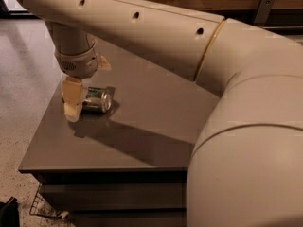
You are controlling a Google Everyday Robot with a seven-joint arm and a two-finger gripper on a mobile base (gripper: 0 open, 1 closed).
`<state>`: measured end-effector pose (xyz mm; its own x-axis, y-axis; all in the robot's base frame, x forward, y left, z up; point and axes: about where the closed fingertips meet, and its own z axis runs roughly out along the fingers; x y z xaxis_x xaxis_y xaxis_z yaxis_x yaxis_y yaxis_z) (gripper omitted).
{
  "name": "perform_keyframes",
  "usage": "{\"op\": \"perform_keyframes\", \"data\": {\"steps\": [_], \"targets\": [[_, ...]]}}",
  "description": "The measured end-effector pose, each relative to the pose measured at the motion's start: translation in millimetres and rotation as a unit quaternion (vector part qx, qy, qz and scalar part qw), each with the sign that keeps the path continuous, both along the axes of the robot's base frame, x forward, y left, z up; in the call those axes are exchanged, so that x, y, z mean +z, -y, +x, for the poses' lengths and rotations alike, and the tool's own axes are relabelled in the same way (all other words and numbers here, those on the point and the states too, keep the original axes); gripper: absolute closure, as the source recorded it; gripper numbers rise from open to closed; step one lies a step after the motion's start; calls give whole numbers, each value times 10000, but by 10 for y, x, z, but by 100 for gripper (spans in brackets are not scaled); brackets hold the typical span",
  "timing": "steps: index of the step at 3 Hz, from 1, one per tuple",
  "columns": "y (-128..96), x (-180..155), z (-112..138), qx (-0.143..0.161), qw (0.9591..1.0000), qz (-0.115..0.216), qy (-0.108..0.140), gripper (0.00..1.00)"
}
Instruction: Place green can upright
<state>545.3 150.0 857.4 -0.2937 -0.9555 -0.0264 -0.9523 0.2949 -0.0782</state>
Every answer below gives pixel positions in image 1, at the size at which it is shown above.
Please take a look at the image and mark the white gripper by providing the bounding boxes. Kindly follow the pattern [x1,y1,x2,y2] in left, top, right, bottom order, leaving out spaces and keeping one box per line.
[55,42,112,122]

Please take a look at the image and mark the green soda can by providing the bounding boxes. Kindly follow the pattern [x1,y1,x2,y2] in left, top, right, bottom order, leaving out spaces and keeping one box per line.
[82,87,112,113]

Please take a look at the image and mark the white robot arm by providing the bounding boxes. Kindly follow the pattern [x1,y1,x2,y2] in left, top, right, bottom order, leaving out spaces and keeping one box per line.
[17,0,303,227]

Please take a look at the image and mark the grey drawer cabinet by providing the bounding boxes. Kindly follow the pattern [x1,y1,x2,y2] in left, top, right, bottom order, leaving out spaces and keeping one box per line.
[19,42,218,227]

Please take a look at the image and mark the black bag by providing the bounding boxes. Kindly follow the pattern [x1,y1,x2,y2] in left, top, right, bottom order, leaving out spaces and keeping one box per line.
[0,197,20,227]

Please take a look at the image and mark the wire basket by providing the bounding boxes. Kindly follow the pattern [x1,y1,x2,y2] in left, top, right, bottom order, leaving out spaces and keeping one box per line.
[29,185,69,220]

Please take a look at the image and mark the right metal bracket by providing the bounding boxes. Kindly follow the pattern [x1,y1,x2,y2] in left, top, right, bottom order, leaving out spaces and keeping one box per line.
[253,0,275,26]

